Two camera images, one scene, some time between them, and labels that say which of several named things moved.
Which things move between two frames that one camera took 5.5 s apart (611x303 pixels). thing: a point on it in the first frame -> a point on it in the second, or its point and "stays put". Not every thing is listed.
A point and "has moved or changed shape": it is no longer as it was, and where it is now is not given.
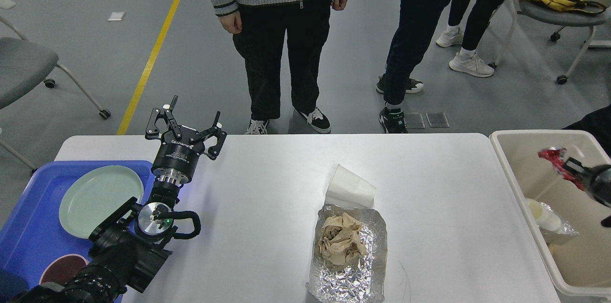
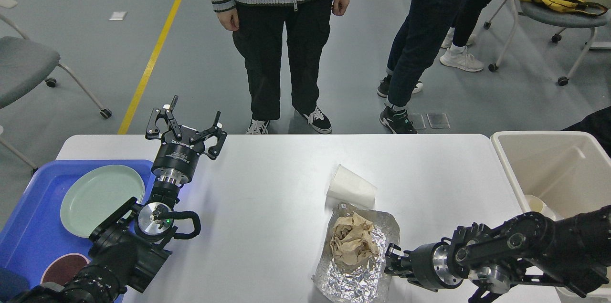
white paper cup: (347, 189) stays put
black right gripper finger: (591, 176) -> (393, 255)
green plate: (94, 193) stays put
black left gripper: (175, 161) stays put
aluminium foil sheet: (363, 281) has moved or changed shape
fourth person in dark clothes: (598, 122) stays put
